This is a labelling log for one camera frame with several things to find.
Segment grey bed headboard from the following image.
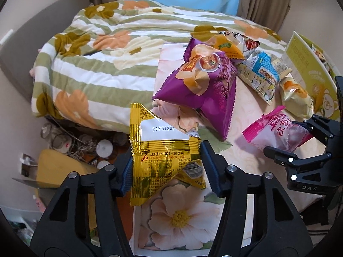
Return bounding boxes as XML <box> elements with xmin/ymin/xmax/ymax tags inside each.
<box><xmin>0</xmin><ymin>0</ymin><xmax>93</xmax><ymax>102</ymax></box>

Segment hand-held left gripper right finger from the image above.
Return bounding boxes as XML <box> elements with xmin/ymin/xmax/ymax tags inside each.
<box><xmin>200</xmin><ymin>140</ymin><xmax>313</xmax><ymax>257</ymax></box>

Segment blue white snack packet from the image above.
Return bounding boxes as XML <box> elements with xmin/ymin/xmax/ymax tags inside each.
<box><xmin>237</xmin><ymin>50</ymin><xmax>292</xmax><ymax>105</ymax></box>

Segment purple chips packet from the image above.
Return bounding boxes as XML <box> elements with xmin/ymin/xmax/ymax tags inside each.
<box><xmin>152</xmin><ymin>38</ymin><xmax>238</xmax><ymax>141</ymax></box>

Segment pink translucent snack packet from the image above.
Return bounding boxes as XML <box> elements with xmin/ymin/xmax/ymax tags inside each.
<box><xmin>242</xmin><ymin>106</ymin><xmax>314</xmax><ymax>154</ymax></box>

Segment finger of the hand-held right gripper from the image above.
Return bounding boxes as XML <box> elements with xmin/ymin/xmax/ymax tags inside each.
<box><xmin>292</xmin><ymin>115</ymin><xmax>343</xmax><ymax>140</ymax></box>
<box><xmin>264</xmin><ymin>146</ymin><xmax>331</xmax><ymax>170</ymax></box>

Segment orange silver snack packet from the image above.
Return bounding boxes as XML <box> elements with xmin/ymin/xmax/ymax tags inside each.
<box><xmin>212</xmin><ymin>30</ymin><xmax>261</xmax><ymax>66</ymax></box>

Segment floral table cover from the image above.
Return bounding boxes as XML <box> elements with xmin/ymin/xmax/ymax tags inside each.
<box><xmin>132</xmin><ymin>43</ymin><xmax>330</xmax><ymax>249</ymax></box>

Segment green cardboard box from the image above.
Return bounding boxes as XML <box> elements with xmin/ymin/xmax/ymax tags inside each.
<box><xmin>281</xmin><ymin>31</ymin><xmax>341</xmax><ymax>120</ymax></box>

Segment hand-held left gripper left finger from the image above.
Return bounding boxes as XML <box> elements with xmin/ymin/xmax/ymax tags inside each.
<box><xmin>29</xmin><ymin>150</ymin><xmax>134</xmax><ymax>257</ymax></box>

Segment white round lid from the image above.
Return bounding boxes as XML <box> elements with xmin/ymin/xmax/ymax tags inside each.
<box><xmin>96</xmin><ymin>139</ymin><xmax>113</xmax><ymax>157</ymax></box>

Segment tangled cables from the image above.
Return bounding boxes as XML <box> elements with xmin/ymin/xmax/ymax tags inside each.
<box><xmin>67</xmin><ymin>136</ymin><xmax>97</xmax><ymax>164</ymax></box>

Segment yellow foil snack packet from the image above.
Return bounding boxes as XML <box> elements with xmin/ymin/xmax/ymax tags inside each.
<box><xmin>129</xmin><ymin>102</ymin><xmax>207</xmax><ymax>207</ymax></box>

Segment floral striped blanket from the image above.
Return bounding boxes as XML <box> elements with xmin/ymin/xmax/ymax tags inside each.
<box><xmin>31</xmin><ymin>0</ymin><xmax>288</xmax><ymax>131</ymax></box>

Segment glass jar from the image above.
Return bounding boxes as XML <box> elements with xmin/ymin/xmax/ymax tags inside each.
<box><xmin>40</xmin><ymin>123</ymin><xmax>73</xmax><ymax>153</ymax></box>

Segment cream orange bun packet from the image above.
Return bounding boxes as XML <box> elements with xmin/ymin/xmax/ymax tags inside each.
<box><xmin>279</xmin><ymin>76</ymin><xmax>315</xmax><ymax>118</ymax></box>

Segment yellow box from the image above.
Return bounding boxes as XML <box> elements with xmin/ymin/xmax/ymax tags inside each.
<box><xmin>36</xmin><ymin>149</ymin><xmax>98</xmax><ymax>236</ymax></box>

